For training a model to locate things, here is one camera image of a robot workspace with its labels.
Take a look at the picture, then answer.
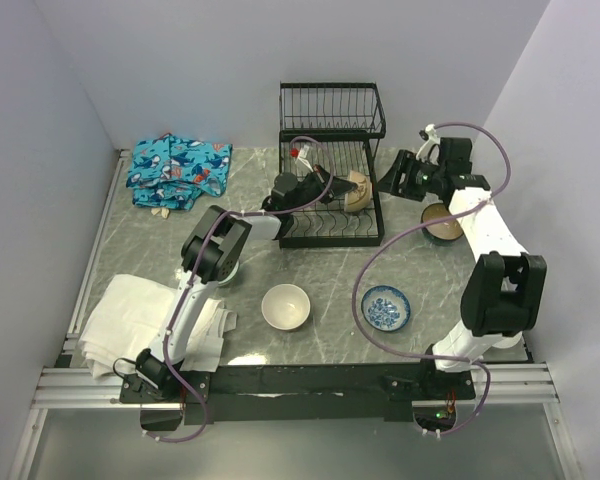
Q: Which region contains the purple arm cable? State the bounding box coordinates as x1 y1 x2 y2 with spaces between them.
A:
352 121 512 437
163 135 335 444

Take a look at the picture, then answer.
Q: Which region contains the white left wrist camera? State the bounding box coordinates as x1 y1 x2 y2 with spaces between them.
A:
290 144 313 172

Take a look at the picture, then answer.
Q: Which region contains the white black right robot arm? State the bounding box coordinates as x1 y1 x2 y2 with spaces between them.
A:
377 137 547 399

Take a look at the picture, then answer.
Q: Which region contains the blue shark print cloth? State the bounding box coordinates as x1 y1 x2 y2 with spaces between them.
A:
126 133 233 211

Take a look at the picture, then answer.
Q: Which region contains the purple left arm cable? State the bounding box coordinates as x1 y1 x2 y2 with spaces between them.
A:
163 135 335 444

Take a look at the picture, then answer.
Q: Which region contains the blue white patterned bowl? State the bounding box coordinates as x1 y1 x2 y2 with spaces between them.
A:
361 285 411 333

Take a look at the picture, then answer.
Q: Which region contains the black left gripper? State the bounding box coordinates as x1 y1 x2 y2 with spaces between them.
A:
287 164 357 214

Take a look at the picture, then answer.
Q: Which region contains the aluminium frame rail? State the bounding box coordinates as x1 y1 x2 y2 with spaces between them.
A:
31 364 559 410

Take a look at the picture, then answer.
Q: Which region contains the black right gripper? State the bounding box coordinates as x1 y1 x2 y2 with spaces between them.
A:
373 150 445 203

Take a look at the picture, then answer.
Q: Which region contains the white folded towel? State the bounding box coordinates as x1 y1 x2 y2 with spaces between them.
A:
78 274 238 379

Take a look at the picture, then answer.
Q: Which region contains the plain white bowl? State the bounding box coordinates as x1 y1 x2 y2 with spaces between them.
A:
492 332 522 349

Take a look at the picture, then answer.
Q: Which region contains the pale green bowl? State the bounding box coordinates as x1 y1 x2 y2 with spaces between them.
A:
218 263 240 288

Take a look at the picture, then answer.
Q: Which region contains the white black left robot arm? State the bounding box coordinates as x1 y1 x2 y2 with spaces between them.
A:
133 165 365 402

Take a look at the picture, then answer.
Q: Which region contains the cream bowl near front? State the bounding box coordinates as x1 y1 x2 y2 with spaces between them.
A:
261 284 311 331

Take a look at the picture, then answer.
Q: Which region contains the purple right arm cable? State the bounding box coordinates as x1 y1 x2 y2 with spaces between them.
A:
352 121 512 437

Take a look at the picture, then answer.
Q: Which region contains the brown interior dark bowl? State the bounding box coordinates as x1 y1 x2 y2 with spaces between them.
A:
421 202 464 246

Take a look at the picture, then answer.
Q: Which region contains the black wire dish rack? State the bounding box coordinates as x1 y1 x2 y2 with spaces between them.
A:
278 81 386 249

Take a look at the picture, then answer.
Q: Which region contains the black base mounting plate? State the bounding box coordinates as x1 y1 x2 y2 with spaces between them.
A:
119 361 476 431

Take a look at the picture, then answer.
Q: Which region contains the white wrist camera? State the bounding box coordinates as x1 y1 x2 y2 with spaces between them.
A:
416 124 440 162
290 144 313 172

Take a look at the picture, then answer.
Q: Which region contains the cream bowl with brown outside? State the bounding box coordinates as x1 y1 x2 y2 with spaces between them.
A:
344 170 372 213

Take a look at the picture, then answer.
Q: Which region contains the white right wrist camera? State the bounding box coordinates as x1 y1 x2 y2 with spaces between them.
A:
416 124 440 162

